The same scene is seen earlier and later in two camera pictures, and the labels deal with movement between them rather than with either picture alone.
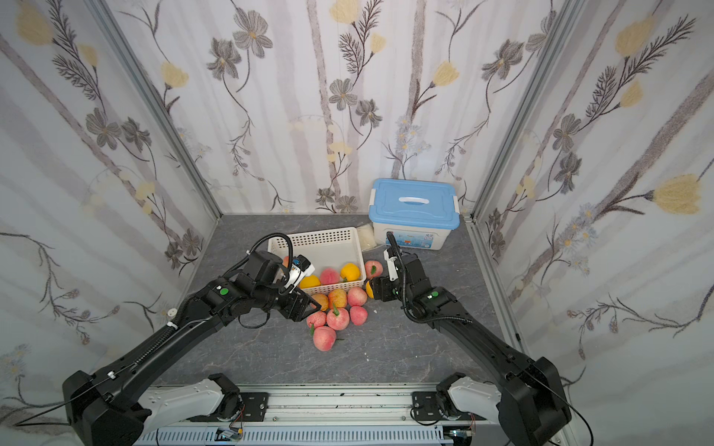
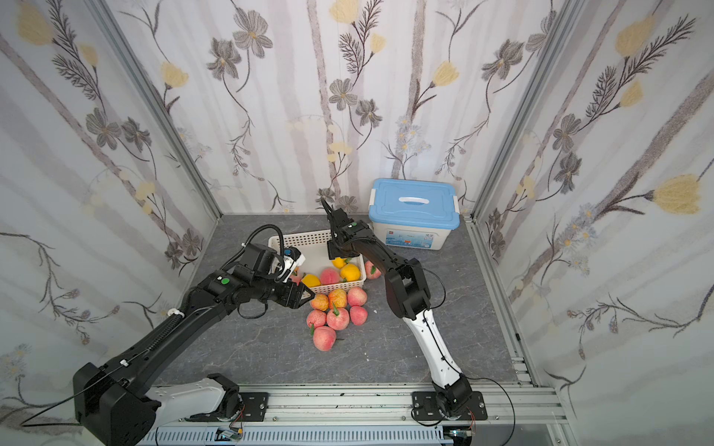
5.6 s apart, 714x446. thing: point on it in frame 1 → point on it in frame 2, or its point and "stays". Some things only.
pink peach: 358,315 stays
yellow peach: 350,271 stays
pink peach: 318,319 stays
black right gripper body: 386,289 → 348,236
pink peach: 373,268 stays
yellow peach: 369,290 → 338,262
